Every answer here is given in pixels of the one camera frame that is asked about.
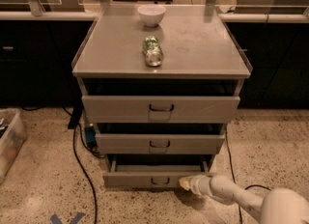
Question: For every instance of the grey metal drawer cabinet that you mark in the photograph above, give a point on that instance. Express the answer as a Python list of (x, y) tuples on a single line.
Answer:
[(195, 43)]

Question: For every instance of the grey middle drawer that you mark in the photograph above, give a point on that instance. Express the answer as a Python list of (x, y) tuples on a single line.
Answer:
[(160, 138)]

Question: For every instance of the white ceramic bowl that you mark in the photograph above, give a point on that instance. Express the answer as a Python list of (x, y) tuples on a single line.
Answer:
[(151, 14)]

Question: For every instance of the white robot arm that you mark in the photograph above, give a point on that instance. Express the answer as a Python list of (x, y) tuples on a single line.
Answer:
[(279, 206)]

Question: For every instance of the blue power box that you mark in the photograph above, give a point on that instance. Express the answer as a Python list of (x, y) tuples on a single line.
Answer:
[(90, 136)]

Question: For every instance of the grey bottom drawer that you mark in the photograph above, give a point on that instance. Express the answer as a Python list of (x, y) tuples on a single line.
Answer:
[(147, 175)]

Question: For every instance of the yellow foam covered gripper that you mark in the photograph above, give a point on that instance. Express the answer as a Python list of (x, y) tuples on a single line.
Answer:
[(200, 184)]

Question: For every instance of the grey top drawer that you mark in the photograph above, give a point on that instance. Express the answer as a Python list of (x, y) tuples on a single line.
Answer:
[(123, 100)]

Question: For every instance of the clear plastic storage bin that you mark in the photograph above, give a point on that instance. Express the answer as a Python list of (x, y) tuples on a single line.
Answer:
[(12, 136)]

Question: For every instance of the grey drawer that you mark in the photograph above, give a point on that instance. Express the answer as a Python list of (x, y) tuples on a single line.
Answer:
[(123, 100), (160, 138), (147, 175)]

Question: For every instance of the green soda can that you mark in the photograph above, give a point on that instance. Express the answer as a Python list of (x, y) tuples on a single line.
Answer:
[(152, 51)]

